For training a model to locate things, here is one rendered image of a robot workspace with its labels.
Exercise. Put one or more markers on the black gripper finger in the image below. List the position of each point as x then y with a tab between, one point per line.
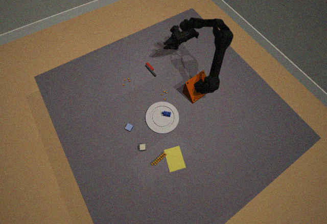
169	46
171	40

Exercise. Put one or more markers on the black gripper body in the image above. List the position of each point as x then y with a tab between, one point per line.
180	38

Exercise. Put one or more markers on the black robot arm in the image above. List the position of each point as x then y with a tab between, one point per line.
223	39

